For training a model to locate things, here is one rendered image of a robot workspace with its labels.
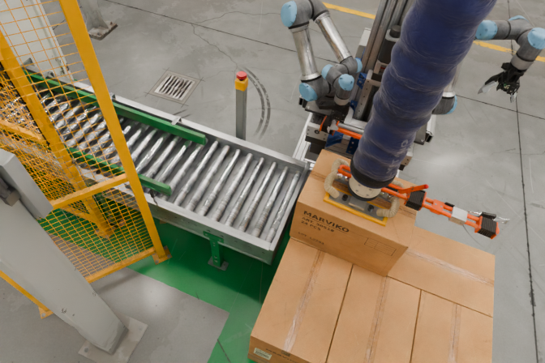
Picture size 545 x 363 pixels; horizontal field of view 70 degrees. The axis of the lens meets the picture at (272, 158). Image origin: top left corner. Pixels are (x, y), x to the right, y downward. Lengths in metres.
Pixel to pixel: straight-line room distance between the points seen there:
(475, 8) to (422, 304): 1.64
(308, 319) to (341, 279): 0.30
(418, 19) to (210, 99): 2.79
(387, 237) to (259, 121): 2.00
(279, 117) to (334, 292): 1.94
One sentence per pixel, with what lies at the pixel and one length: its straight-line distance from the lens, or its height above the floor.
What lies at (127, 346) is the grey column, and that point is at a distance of 2.80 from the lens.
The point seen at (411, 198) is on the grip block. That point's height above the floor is 1.09.
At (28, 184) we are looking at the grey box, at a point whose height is 1.64.
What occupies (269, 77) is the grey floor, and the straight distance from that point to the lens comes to 4.14.
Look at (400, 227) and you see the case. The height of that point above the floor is 0.94.
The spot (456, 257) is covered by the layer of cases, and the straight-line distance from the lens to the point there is 2.65.
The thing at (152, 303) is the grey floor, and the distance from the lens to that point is 2.86.
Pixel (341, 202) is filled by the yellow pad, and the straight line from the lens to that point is 2.06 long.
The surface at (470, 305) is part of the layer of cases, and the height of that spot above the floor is 0.54.
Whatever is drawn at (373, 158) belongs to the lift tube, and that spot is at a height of 1.35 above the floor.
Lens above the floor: 2.67
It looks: 52 degrees down
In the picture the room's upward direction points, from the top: 7 degrees clockwise
